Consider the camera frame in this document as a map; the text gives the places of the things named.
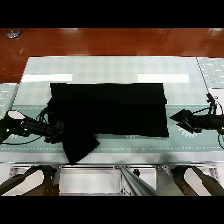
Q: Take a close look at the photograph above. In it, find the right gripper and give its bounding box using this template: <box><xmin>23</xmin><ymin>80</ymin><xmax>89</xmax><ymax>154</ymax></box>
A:
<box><xmin>169</xmin><ymin>108</ymin><xmax>206</xmax><ymax>135</ymax></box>

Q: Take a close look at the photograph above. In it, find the black T-shirt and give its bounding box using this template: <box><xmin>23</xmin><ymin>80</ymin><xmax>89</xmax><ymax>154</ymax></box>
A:
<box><xmin>46</xmin><ymin>82</ymin><xmax>170</xmax><ymax>166</ymax></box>

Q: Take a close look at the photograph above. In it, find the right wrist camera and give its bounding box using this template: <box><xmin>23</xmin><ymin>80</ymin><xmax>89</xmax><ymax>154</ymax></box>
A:
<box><xmin>205</xmin><ymin>92</ymin><xmax>218</xmax><ymax>115</ymax></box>

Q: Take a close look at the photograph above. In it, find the black cable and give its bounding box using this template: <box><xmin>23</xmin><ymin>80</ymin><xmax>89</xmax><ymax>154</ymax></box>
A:
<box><xmin>216</xmin><ymin>129</ymin><xmax>224</xmax><ymax>150</ymax></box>
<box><xmin>0</xmin><ymin>134</ymin><xmax>45</xmax><ymax>147</ymax></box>

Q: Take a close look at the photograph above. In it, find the silver frame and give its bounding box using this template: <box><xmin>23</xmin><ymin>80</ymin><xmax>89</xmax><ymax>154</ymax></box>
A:
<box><xmin>0</xmin><ymin>161</ymin><xmax>224</xmax><ymax>197</ymax></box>

